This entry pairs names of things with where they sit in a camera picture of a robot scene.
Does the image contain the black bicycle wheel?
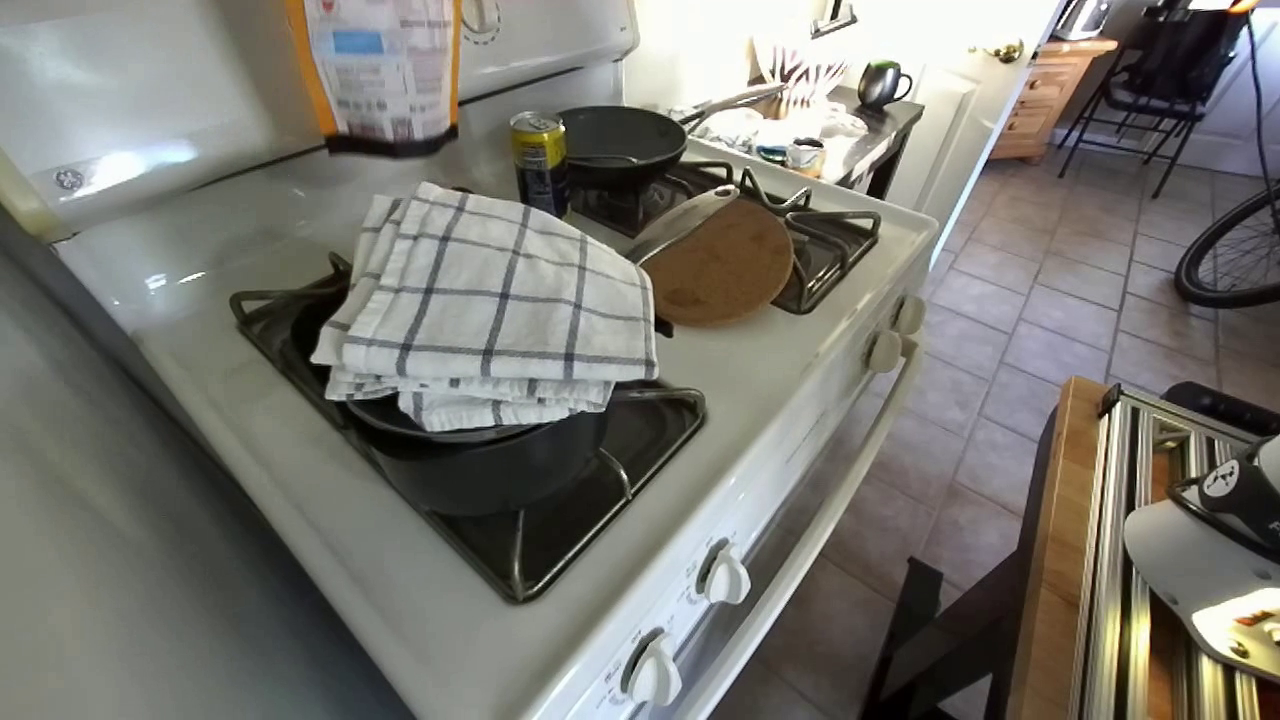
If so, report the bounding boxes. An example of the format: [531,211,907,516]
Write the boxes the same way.
[1171,178,1280,311]

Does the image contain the wooden top robot table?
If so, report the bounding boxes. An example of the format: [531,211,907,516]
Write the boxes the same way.
[858,376,1280,720]

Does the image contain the small white jar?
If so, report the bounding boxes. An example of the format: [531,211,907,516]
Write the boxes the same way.
[788,136,833,184]

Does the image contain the round brown wooden board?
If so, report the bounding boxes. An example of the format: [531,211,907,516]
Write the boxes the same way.
[638,191,800,332]

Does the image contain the black flat box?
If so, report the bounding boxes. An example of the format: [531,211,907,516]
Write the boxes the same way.
[1159,382,1280,441]

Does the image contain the black side table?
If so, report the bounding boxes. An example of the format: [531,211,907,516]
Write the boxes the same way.
[691,78,930,205]

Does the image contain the black cast iron skillet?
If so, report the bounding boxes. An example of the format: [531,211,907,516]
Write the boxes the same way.
[341,376,632,525]

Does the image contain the cream oven door handle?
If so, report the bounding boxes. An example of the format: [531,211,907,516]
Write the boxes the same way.
[666,336,930,720]

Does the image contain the cream white gas stove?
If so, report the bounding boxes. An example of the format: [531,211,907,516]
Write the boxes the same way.
[0,0,945,720]

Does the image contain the black frying pan long handle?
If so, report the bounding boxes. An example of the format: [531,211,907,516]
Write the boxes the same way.
[558,84,794,180]

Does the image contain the black metal chair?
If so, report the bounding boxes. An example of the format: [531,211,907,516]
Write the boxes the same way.
[1056,0,1264,205]

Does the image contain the black stove burner grate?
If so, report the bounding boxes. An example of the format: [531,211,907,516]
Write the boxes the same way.
[227,253,714,608]
[564,158,886,320]

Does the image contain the cream stove knob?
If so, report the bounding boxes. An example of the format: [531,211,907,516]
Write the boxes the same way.
[887,292,930,340]
[616,627,690,711]
[862,324,911,376]
[691,537,756,613]

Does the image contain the dark electric kettle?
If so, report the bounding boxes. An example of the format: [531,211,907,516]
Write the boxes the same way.
[851,58,921,115]

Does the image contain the yellow blue tin can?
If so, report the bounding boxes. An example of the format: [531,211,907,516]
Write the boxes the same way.
[505,110,577,219]

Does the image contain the white blue checkered towel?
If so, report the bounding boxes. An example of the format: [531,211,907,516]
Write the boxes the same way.
[308,178,666,441]

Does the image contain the white dish pile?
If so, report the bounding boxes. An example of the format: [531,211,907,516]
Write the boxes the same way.
[696,100,872,173]

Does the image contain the white cabinet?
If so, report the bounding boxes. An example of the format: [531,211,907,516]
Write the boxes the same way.
[886,43,1056,257]

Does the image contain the white orange food pack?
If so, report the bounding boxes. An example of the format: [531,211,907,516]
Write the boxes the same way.
[283,0,469,159]

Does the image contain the brown wooden cabinet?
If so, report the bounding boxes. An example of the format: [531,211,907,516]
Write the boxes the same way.
[991,38,1124,170]

